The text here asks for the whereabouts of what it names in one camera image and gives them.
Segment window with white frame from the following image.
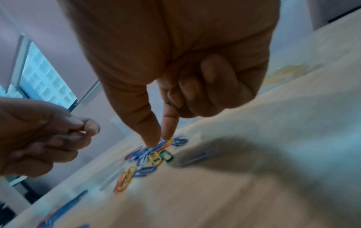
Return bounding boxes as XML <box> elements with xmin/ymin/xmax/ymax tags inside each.
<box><xmin>0</xmin><ymin>33</ymin><xmax>103</xmax><ymax>112</ymax></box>

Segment chain of blue paper clips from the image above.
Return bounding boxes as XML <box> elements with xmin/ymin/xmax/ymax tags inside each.
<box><xmin>36</xmin><ymin>189</ymin><xmax>90</xmax><ymax>228</ymax></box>

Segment pale printed table cover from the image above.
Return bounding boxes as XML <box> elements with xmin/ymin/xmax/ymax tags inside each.
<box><xmin>11</xmin><ymin>13</ymin><xmax>361</xmax><ymax>228</ymax></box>

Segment large blue paper clip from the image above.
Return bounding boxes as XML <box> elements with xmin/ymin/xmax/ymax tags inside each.
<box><xmin>179</xmin><ymin>145</ymin><xmax>221</xmax><ymax>168</ymax></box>

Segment person's right hand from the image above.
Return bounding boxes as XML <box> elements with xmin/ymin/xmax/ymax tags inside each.
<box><xmin>58</xmin><ymin>0</ymin><xmax>280</xmax><ymax>149</ymax></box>

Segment pile of coloured paper clips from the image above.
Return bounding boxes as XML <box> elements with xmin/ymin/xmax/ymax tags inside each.
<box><xmin>99</xmin><ymin>133</ymin><xmax>190</xmax><ymax>194</ymax></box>

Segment person's left hand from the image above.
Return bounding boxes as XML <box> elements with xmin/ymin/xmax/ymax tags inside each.
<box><xmin>0</xmin><ymin>96</ymin><xmax>101</xmax><ymax>179</ymax></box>

